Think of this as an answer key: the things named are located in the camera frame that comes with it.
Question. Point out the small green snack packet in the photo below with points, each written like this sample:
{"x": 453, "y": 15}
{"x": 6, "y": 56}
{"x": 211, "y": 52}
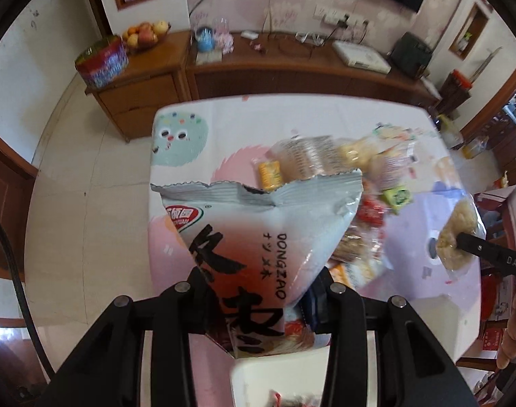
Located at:
{"x": 396, "y": 199}

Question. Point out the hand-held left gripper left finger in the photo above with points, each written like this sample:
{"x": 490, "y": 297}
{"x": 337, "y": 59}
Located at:
{"x": 186, "y": 305}

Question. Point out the clear labelled snack packet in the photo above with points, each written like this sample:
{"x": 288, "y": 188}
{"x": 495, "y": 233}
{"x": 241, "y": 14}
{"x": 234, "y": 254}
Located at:
{"x": 304, "y": 152}

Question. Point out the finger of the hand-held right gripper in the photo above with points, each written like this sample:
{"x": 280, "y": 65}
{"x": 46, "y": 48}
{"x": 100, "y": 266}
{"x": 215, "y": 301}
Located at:
{"x": 474, "y": 243}

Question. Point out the brown wooden cupboard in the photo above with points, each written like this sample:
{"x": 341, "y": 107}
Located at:
{"x": 508, "y": 144}

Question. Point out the pink toy figure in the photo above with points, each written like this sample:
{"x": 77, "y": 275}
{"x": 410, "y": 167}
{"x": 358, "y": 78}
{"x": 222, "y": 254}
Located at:
{"x": 224, "y": 42}

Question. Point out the long wooden tv cabinet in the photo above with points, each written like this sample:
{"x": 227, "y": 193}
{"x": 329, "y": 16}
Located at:
{"x": 304, "y": 76}

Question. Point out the white set-top box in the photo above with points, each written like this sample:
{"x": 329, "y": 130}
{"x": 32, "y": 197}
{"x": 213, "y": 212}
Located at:
{"x": 360, "y": 56}

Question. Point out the dark bag on cabinet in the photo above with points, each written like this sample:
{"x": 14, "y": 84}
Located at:
{"x": 410, "y": 55}

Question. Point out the red apple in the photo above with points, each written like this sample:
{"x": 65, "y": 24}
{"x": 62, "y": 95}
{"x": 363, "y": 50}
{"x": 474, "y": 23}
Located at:
{"x": 146, "y": 34}

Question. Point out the orange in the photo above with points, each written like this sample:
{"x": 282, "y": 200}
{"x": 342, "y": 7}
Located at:
{"x": 133, "y": 30}

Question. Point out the wooden side cabinet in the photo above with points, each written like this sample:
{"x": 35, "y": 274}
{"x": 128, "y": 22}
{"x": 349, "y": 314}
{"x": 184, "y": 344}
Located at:
{"x": 135, "y": 101}

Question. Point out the red cardboard box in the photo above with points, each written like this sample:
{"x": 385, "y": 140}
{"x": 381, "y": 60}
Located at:
{"x": 491, "y": 335}

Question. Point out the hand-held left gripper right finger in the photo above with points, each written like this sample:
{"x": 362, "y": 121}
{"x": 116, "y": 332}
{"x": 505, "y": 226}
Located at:
{"x": 317, "y": 309}

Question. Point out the small orange snack packet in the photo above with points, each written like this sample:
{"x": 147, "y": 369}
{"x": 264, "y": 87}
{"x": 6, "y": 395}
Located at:
{"x": 340, "y": 272}

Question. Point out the large white snack bag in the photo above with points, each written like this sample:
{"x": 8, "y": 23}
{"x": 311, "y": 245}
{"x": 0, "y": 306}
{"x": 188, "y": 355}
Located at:
{"x": 262, "y": 216}

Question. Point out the clear rice cracker packet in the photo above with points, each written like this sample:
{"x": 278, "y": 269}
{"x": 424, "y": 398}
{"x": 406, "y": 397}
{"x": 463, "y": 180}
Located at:
{"x": 457, "y": 224}
{"x": 355, "y": 152}

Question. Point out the red capped jar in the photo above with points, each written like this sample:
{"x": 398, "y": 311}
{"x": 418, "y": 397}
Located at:
{"x": 453, "y": 93}

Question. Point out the blue snow globe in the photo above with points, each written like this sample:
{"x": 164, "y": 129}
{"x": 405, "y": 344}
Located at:
{"x": 203, "y": 40}

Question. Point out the small yellow snack packet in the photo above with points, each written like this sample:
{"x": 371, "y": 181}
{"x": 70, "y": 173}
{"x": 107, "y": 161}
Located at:
{"x": 270, "y": 174}

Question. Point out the small wrapped candy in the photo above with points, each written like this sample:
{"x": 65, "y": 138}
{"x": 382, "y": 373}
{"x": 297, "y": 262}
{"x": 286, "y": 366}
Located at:
{"x": 258, "y": 47}

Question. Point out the fruit bowl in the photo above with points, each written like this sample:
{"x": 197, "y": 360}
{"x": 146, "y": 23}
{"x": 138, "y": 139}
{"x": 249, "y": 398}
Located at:
{"x": 145, "y": 46}

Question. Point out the narrow wooden wall niche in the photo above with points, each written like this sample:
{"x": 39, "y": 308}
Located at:
{"x": 457, "y": 46}

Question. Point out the brown wooden door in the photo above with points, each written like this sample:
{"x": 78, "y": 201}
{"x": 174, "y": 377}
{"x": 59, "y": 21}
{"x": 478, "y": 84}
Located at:
{"x": 3, "y": 203}

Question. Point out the yellow oil bottle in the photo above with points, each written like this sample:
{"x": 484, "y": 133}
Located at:
{"x": 474, "y": 148}

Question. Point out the white wall power strip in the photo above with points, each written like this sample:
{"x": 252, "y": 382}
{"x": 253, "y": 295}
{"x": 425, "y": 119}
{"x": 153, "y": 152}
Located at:
{"x": 340, "y": 17}

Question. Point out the yellow pear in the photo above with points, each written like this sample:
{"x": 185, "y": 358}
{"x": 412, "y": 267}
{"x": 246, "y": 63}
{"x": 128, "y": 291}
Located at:
{"x": 160, "y": 26}

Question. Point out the cartoon printed tablecloth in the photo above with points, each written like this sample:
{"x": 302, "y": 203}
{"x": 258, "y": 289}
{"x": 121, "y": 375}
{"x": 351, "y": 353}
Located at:
{"x": 283, "y": 118}

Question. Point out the small red snack packet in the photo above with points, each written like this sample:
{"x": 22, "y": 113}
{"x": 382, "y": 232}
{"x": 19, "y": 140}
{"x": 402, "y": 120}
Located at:
{"x": 370, "y": 212}

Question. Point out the white bucket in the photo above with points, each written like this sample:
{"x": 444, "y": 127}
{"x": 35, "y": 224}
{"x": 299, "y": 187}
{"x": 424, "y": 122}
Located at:
{"x": 449, "y": 129}

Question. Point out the colourful round tin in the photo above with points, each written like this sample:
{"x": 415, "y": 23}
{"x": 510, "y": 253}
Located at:
{"x": 101, "y": 63}

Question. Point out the person's right hand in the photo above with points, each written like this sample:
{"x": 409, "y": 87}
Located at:
{"x": 512, "y": 330}

